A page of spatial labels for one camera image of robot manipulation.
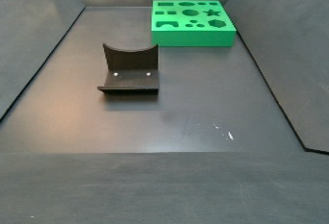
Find green shape sorter block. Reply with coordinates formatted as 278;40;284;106
151;0;237;47

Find black curved holder bracket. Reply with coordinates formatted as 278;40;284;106
98;44;159;93

